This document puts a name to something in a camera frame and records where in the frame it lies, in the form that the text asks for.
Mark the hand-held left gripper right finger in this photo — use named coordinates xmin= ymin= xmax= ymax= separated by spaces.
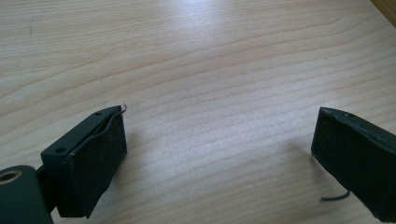
xmin=310 ymin=106 xmax=396 ymax=224

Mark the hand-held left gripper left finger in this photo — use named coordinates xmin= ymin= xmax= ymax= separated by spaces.
xmin=40 ymin=104 xmax=129 ymax=219

